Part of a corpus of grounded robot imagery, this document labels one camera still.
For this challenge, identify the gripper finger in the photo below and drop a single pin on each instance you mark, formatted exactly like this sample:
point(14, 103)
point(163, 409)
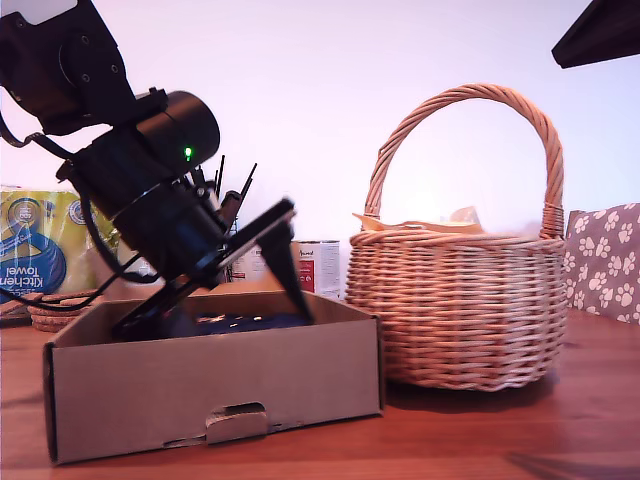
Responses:
point(600, 35)

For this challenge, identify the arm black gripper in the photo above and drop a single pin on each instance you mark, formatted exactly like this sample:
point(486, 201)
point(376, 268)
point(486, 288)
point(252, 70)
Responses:
point(170, 230)

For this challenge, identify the blue Terry's mini eggs bag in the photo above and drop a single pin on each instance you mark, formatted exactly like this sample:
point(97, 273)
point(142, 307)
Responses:
point(240, 325)

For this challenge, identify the brown cardboard box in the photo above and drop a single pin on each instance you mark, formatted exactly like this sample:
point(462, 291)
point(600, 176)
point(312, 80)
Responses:
point(200, 390)

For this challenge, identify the tin can white label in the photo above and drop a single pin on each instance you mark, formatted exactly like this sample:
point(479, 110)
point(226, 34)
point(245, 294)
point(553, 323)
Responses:
point(255, 265)

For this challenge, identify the tin can red label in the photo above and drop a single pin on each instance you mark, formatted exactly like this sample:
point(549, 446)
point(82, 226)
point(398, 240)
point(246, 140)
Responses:
point(322, 265)

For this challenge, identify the black chopstick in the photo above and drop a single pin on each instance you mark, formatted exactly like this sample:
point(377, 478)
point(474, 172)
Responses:
point(219, 172)
point(247, 180)

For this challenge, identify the round cork coaster stack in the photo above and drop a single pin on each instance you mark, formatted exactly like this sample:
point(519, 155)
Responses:
point(55, 317)

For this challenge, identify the yellow blue kitchen towel pack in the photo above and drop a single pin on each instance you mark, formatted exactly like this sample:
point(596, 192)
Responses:
point(30, 240)

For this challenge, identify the square cork mat pile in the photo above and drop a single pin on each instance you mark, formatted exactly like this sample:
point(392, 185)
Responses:
point(12, 315)

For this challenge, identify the grey paw print cushion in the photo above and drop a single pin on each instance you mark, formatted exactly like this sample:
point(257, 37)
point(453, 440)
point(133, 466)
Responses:
point(605, 260)

